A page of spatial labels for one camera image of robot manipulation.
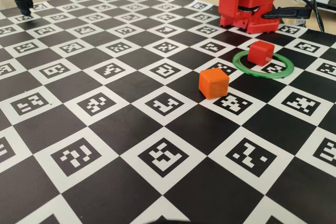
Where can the black table clamp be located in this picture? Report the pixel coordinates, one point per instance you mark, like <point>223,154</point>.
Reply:
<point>288,13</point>

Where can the black white marker checkerboard mat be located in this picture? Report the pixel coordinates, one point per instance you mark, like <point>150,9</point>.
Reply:
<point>157,82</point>

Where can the orange cube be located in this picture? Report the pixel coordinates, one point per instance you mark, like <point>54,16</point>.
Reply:
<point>212,83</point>

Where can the red cube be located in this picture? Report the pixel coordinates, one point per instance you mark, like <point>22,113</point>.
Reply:
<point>260,53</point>

